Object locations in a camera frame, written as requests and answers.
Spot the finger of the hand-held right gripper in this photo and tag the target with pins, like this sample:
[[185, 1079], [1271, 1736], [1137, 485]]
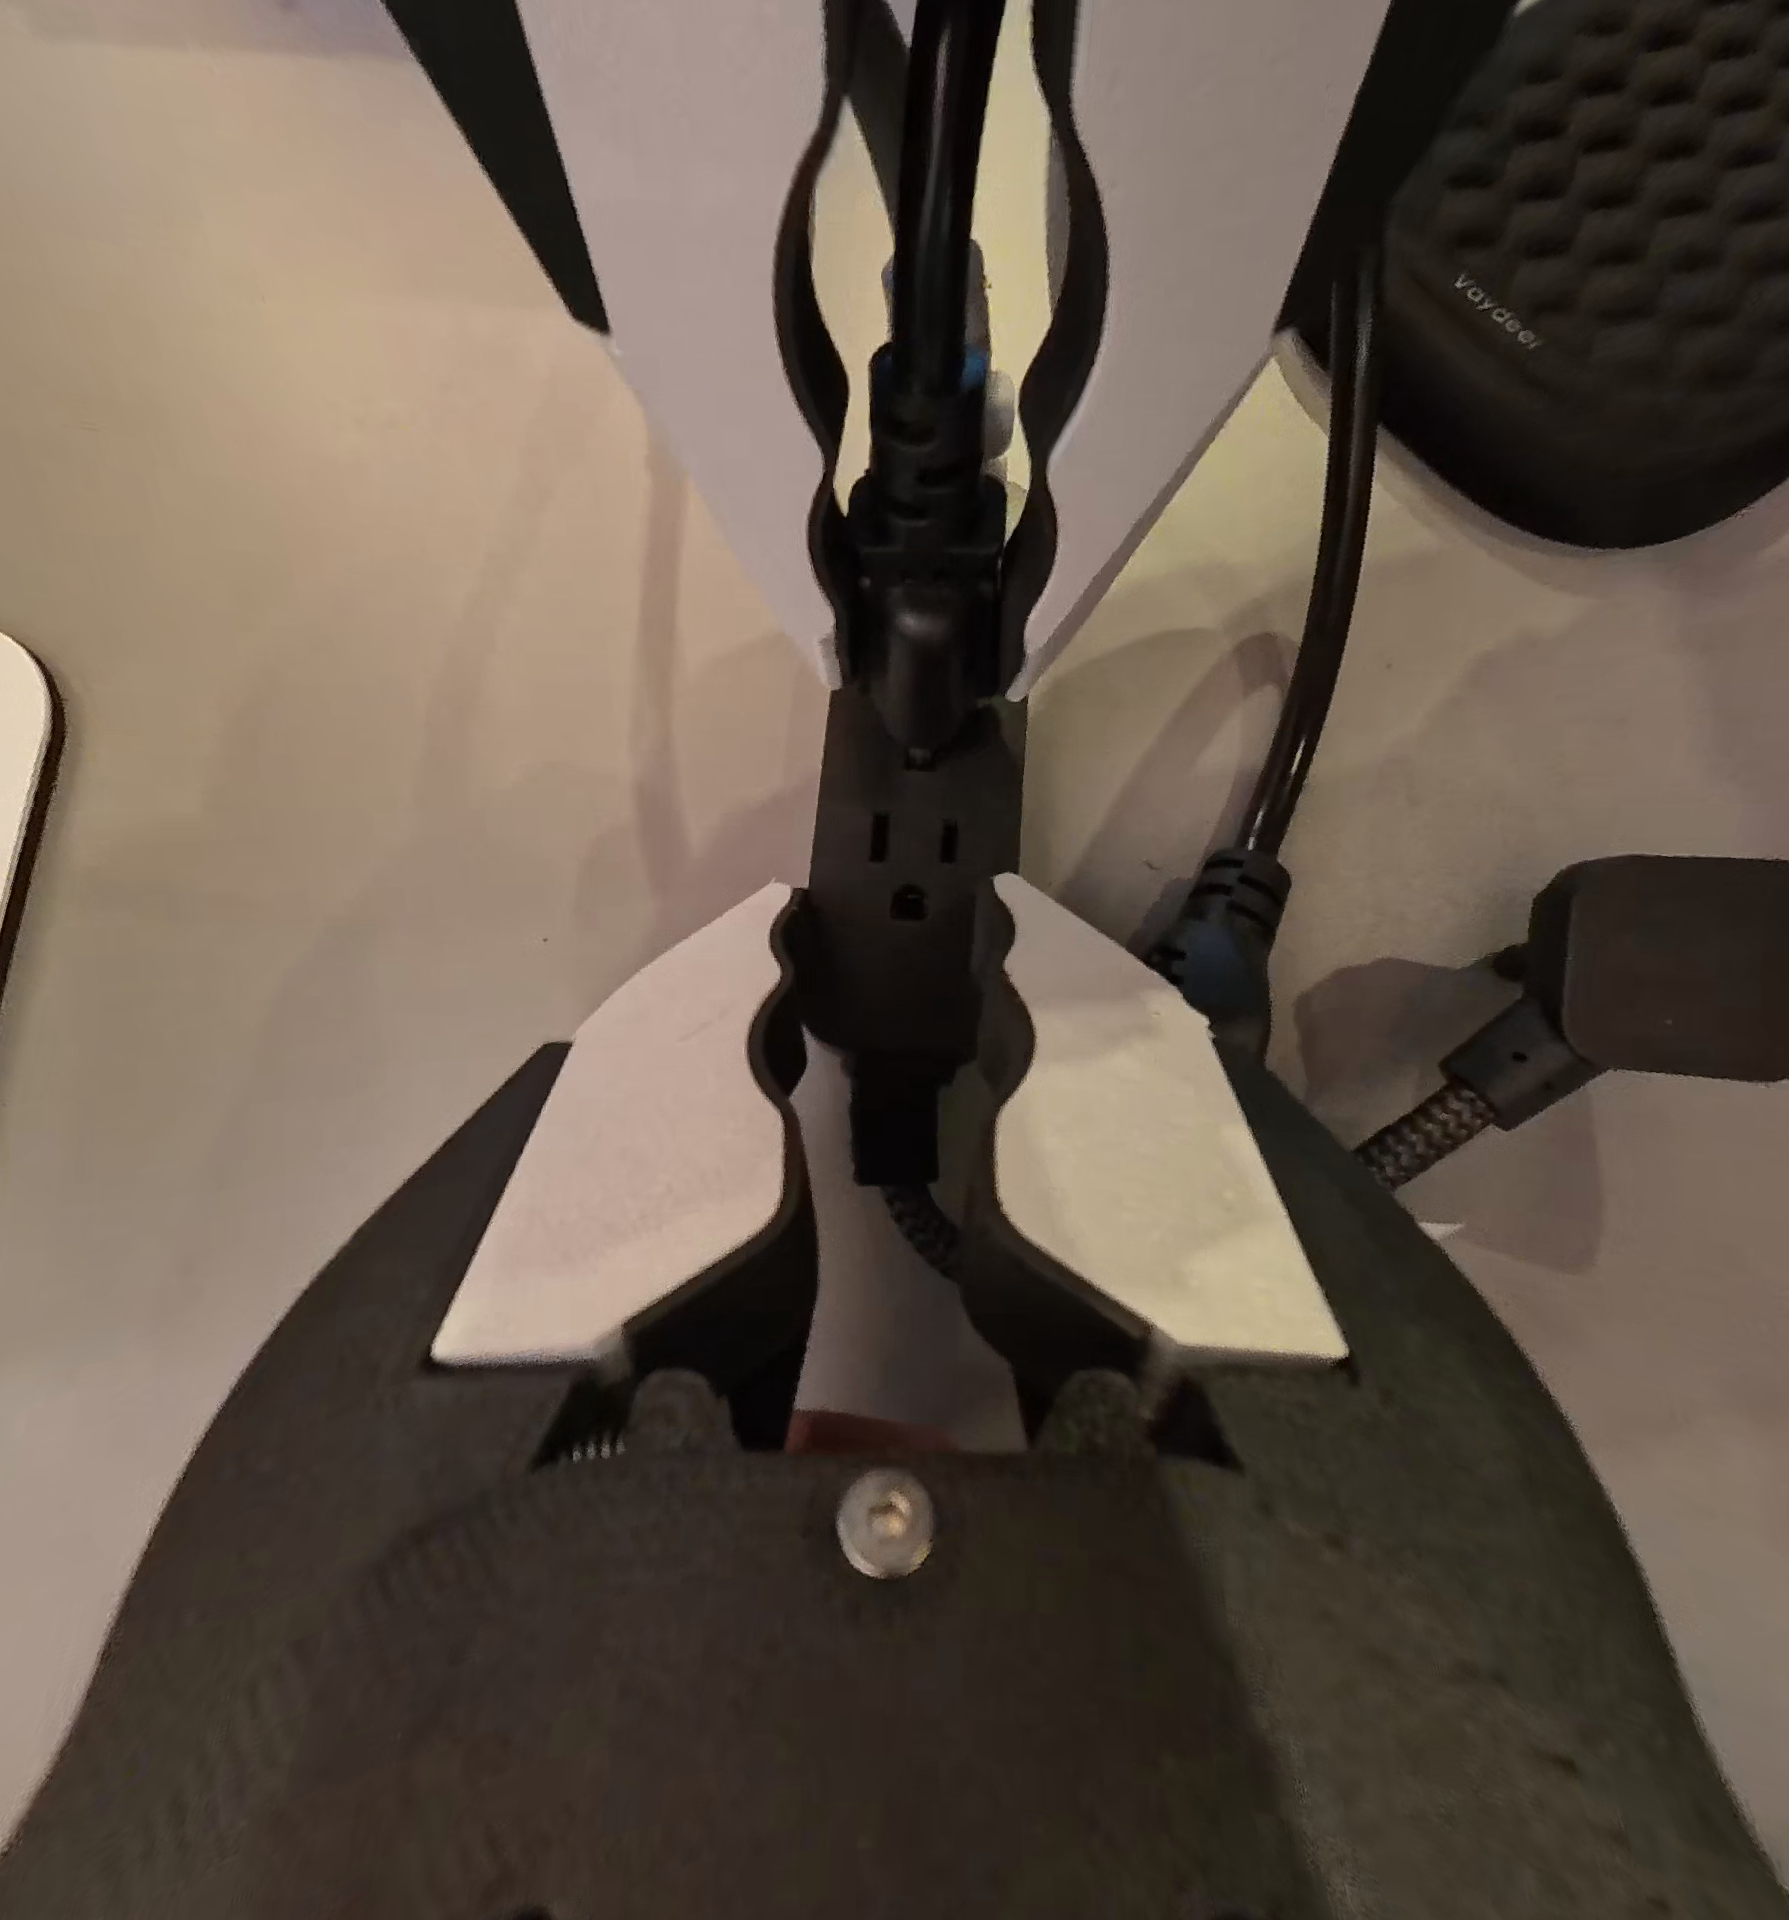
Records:
[[685, 225], [1210, 194]]

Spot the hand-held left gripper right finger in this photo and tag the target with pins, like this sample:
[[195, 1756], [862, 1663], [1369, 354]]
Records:
[[1150, 1154]]

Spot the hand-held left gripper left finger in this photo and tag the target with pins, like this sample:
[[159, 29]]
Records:
[[639, 1141]]

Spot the black power strip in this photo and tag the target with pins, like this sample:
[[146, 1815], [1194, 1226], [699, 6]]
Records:
[[910, 914]]

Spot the black honeycomb wrist rest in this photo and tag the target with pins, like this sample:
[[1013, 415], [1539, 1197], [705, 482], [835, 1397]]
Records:
[[1660, 225]]

